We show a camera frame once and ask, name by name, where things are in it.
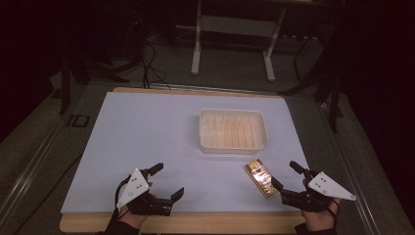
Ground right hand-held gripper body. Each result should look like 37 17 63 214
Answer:
280 170 357 213

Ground white metal stand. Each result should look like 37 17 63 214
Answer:
190 0 289 83

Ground white plastic tray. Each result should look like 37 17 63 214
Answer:
198 108 269 156

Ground person's right hand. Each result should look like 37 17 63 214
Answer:
300 198 343 233

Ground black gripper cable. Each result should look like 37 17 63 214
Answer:
325 201 341 223
114 175 132 220

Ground black floor cables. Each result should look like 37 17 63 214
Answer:
139 41 171 90

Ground white table mat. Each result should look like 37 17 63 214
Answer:
61 91 310 215

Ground metal floor rail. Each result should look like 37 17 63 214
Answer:
317 101 382 235
0 97 86 231

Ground metal floor strip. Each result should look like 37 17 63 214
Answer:
148 82 272 96

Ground gold snack packet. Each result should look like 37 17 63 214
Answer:
244 158 279 199

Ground person's left hand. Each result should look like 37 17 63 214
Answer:
117 208 151 230

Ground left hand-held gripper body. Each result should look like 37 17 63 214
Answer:
115 167 173 217

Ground black metal stand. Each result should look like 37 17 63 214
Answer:
58 48 131 116
279 30 346 134

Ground thin black floor cable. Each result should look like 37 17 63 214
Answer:
12 154 82 235

